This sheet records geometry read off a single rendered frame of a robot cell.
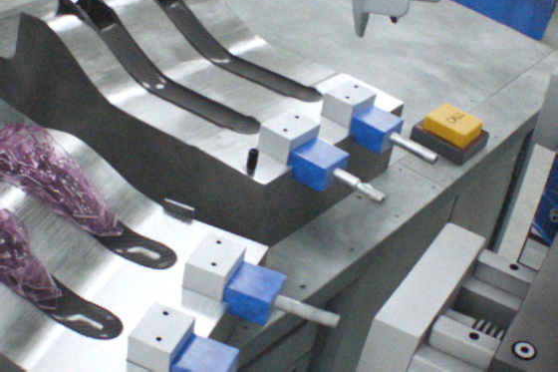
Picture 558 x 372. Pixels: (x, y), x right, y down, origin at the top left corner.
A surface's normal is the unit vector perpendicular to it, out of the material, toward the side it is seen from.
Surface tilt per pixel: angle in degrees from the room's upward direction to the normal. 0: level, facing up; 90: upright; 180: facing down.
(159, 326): 0
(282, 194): 90
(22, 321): 23
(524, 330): 0
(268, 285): 0
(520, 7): 91
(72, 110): 90
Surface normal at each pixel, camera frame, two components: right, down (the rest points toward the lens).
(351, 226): 0.17, -0.84
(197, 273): -0.33, 0.44
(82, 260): 0.50, -0.66
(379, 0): -0.54, 0.14
